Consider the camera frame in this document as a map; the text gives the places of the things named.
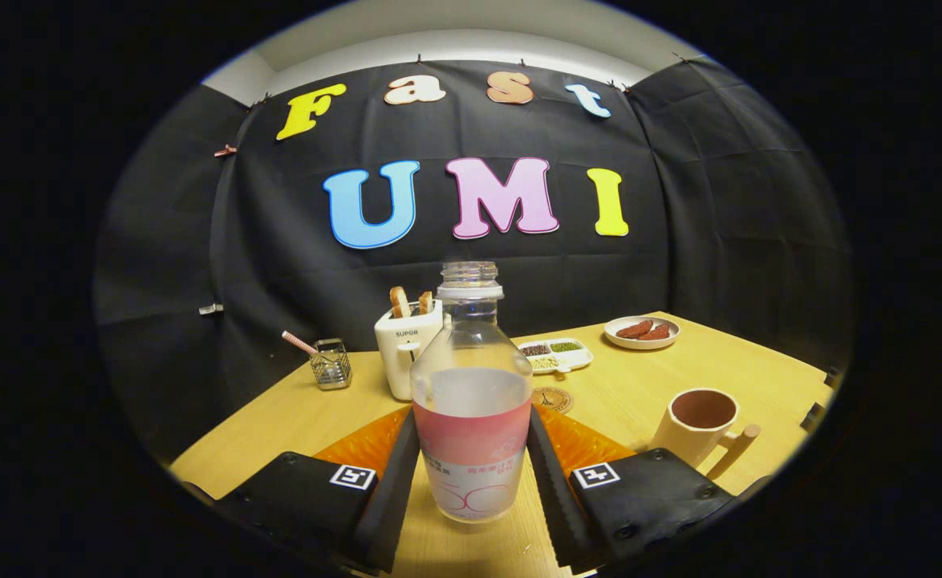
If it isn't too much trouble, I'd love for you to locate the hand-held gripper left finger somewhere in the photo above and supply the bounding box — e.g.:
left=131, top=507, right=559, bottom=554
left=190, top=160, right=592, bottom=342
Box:
left=214, top=407, right=422, bottom=575

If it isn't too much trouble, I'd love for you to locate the white round plate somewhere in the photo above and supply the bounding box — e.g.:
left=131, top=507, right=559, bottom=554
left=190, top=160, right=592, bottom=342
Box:
left=604, top=315, right=680, bottom=351

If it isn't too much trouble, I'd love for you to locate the clear juice bottle pink label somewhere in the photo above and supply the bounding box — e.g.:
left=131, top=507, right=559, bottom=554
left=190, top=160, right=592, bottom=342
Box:
left=410, top=261, right=534, bottom=524

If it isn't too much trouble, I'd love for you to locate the white divided grain tray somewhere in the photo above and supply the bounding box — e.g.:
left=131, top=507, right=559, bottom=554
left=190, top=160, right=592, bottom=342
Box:
left=518, top=338, right=594, bottom=377

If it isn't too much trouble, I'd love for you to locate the beige cup wooden handle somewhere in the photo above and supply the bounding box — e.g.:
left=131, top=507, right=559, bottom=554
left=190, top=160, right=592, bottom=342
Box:
left=648, top=389, right=761, bottom=481

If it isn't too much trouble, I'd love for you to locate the wooden table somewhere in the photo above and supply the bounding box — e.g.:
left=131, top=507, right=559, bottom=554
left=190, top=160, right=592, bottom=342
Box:
left=168, top=311, right=841, bottom=578

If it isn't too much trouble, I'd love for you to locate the white toaster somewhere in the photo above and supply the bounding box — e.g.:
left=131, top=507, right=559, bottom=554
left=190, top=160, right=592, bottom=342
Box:
left=374, top=299, right=445, bottom=401

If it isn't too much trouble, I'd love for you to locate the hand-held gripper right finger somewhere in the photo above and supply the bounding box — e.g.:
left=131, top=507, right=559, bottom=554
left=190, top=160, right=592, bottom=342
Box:
left=526, top=405, right=753, bottom=575

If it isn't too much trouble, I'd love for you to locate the metal mesh holder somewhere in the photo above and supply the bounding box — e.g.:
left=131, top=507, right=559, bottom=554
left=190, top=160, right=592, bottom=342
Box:
left=310, top=338, right=353, bottom=391

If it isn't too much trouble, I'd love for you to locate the black backdrop cloth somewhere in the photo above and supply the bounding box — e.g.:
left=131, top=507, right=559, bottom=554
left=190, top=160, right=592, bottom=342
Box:
left=94, top=58, right=853, bottom=466

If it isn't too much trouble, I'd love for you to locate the round cork coaster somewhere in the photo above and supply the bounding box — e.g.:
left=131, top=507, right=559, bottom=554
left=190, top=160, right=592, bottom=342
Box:
left=531, top=387, right=575, bottom=415

